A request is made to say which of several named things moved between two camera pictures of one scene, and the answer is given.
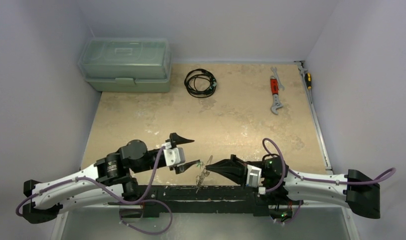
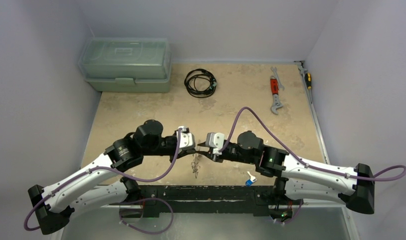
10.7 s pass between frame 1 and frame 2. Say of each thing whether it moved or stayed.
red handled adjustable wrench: stayed
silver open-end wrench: stayed
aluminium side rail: stayed
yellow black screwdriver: stayed
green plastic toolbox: stayed
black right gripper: moved
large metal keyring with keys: moved
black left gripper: moved
